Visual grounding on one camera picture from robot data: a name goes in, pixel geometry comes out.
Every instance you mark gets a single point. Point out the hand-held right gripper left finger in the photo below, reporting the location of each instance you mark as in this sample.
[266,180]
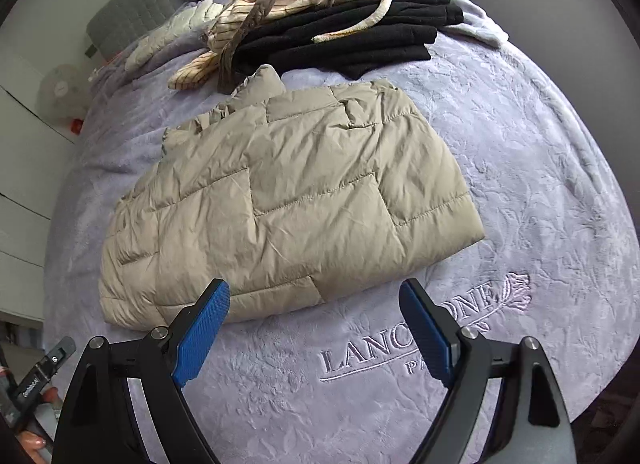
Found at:
[202,334]

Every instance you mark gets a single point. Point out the light grey cloth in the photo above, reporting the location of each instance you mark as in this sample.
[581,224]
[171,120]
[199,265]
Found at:
[480,24]

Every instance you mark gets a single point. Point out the white wardrobe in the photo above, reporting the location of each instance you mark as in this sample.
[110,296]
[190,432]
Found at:
[25,194]

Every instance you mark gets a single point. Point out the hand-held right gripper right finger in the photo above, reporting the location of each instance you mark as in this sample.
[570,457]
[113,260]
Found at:
[425,334]

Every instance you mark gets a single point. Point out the lavender embossed blanket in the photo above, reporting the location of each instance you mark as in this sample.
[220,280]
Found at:
[525,169]

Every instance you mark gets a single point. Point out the white electric fan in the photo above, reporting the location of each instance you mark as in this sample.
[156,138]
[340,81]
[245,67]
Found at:
[62,89]

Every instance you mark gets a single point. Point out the black folded clothes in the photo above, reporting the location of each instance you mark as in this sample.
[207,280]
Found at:
[350,39]

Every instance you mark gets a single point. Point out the folded white puffer garment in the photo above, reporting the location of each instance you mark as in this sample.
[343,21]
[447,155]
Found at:
[155,41]

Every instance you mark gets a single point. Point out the person's left hand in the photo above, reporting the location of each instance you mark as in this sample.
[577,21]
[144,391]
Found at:
[35,444]

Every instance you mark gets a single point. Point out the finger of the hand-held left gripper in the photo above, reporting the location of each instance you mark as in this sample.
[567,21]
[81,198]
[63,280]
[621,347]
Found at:
[60,356]

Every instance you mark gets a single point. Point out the grey quilted headboard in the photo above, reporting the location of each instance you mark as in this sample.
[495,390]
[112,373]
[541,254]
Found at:
[140,4]

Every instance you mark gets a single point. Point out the beige puffer coat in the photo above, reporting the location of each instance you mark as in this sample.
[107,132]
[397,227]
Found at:
[290,194]

